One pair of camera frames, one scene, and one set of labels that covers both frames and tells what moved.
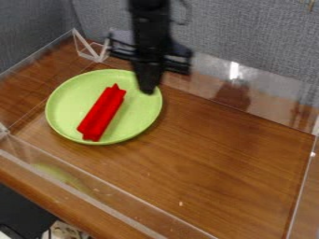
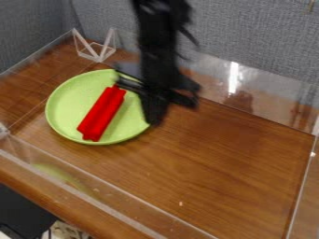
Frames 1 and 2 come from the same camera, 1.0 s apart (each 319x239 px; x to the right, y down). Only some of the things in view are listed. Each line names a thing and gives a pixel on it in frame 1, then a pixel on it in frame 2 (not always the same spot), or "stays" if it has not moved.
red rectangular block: (102, 113) stays
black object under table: (23, 217) stays
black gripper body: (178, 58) → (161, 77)
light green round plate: (73, 98) stays
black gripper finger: (149, 72) → (157, 107)
